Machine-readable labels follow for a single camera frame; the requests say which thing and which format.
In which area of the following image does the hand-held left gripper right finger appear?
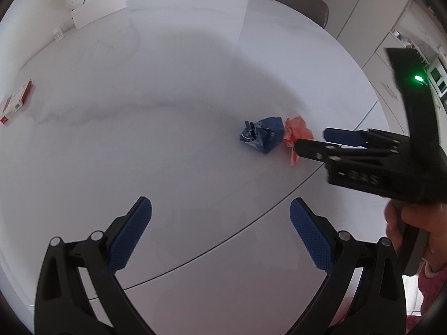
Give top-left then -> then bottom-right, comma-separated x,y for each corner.
284,198 -> 409,335

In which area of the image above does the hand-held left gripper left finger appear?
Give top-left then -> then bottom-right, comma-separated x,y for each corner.
33,196 -> 153,335

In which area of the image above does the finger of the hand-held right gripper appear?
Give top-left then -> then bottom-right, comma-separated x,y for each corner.
294,139 -> 400,164
323,128 -> 402,147

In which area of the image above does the pink paper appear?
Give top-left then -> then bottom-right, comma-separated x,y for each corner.
283,116 -> 314,167

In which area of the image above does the person's right forearm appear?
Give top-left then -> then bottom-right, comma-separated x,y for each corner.
418,261 -> 447,320

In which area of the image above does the person's right hand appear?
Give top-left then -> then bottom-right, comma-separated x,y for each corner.
384,200 -> 447,269

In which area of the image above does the blue crumpled wrapper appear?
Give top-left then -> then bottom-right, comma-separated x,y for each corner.
239,116 -> 285,154

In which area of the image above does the white cabinet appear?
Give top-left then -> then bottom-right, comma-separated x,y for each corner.
335,0 -> 447,137

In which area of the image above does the red and white box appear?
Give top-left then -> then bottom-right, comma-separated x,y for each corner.
0,80 -> 33,125

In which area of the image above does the white paper card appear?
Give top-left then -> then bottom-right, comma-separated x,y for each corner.
71,0 -> 127,30

